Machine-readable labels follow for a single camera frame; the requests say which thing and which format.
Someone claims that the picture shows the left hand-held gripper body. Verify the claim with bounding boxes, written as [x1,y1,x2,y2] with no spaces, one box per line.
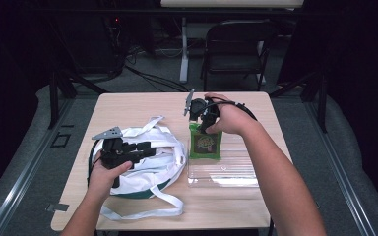
[91,126,143,190]

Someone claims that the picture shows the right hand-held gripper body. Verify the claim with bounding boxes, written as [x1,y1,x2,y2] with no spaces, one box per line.
[183,88,221,130]

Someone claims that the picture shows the white cloth bag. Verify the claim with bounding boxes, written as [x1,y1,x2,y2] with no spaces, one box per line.
[92,115,189,221]

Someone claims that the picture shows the green snack packet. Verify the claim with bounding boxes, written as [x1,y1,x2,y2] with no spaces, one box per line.
[188,122,223,161]

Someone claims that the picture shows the clear plastic container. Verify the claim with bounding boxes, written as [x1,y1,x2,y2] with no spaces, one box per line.
[186,132,261,189]

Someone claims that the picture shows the person's right hand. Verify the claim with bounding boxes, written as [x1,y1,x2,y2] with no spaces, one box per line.
[204,92,261,137]

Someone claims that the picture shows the person's left hand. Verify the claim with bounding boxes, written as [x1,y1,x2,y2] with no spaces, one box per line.
[87,159,134,201]

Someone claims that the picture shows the white desk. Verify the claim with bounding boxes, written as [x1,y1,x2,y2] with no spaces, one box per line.
[159,0,305,85]

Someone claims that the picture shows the black folding chair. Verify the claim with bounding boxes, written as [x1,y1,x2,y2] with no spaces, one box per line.
[200,19,279,92]

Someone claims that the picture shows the grey tape strip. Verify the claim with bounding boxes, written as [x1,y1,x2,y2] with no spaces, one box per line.
[44,203,70,213]

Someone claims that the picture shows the black metal stand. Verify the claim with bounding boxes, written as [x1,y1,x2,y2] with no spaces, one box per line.
[46,67,110,131]
[269,68,330,134]

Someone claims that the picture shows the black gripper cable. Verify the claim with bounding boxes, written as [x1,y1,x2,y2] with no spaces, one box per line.
[87,139,102,189]
[195,98,258,122]

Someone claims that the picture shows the black floor cables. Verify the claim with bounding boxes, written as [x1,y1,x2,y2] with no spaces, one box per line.
[123,63,191,93]

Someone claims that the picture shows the aluminium floor rail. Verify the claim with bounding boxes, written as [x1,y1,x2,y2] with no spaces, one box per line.
[0,97,77,236]
[308,97,378,236]

